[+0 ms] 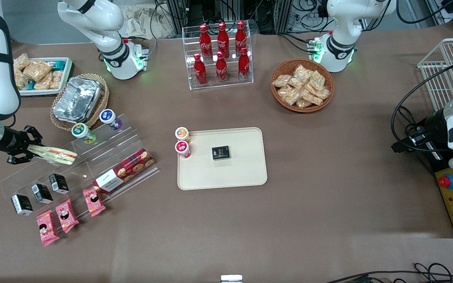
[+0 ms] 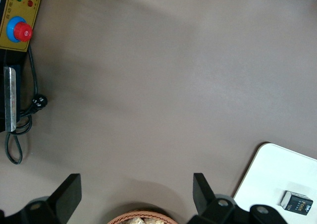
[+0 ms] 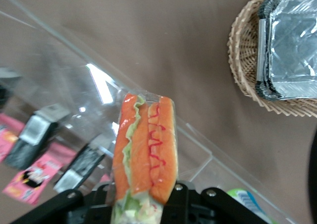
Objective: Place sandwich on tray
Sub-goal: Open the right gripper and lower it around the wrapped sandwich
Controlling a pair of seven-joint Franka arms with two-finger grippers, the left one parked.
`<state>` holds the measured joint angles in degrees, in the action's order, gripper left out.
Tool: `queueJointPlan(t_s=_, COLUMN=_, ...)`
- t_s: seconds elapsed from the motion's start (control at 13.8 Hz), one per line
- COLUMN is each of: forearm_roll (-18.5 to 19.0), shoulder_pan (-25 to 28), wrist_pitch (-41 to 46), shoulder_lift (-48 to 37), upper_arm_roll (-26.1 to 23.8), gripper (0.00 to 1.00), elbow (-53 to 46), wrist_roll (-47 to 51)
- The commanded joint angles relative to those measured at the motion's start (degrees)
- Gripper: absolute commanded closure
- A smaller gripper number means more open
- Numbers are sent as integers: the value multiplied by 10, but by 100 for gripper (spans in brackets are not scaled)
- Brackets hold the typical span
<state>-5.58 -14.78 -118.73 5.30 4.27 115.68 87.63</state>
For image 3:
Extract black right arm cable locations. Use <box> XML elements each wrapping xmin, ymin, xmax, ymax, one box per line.
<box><xmin>308</xmin><ymin>128</ymin><xmax>317</xmax><ymax>224</ymax></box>

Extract triangle sandwich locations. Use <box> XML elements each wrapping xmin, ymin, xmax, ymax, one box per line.
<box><xmin>110</xmin><ymin>91</ymin><xmax>179</xmax><ymax>224</ymax></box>

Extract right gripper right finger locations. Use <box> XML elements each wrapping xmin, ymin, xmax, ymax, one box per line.
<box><xmin>169</xmin><ymin>181</ymin><xmax>269</xmax><ymax>224</ymax></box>

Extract small black box white label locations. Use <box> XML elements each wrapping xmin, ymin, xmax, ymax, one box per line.
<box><xmin>53</xmin><ymin>141</ymin><xmax>107</xmax><ymax>194</ymax></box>
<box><xmin>3</xmin><ymin>104</ymin><xmax>72</xmax><ymax>170</ymax></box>

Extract pink snack packet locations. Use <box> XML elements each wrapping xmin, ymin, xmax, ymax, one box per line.
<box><xmin>100</xmin><ymin>173</ymin><xmax>112</xmax><ymax>185</ymax></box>
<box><xmin>0</xmin><ymin>113</ymin><xmax>26</xmax><ymax>163</ymax></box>
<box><xmin>1</xmin><ymin>144</ymin><xmax>78</xmax><ymax>207</ymax></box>

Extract oval light wicker basket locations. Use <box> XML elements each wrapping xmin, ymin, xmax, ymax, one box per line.
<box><xmin>227</xmin><ymin>0</ymin><xmax>317</xmax><ymax>117</ymax></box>

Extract clear acrylic stepped shelf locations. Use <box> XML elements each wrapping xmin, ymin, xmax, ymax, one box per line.
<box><xmin>0</xmin><ymin>0</ymin><xmax>300</xmax><ymax>224</ymax></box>

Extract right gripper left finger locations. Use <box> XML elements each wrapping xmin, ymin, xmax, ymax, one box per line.
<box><xmin>12</xmin><ymin>183</ymin><xmax>117</xmax><ymax>224</ymax></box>

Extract cup with green lid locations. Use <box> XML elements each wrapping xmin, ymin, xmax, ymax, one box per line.
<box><xmin>226</xmin><ymin>188</ymin><xmax>277</xmax><ymax>224</ymax></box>

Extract stack of foil trays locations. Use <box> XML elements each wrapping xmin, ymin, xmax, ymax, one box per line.
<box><xmin>255</xmin><ymin>0</ymin><xmax>317</xmax><ymax>102</ymax></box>

